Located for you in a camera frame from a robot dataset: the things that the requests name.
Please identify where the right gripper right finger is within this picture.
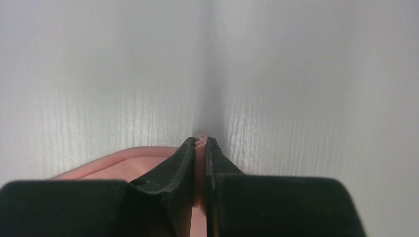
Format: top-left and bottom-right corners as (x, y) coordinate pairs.
(205, 137), (366, 237)

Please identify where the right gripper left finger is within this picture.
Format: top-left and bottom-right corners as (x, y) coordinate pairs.
(0, 137), (196, 237)

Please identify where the salmon pink t shirt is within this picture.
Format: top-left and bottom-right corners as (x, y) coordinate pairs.
(54, 135), (207, 237)

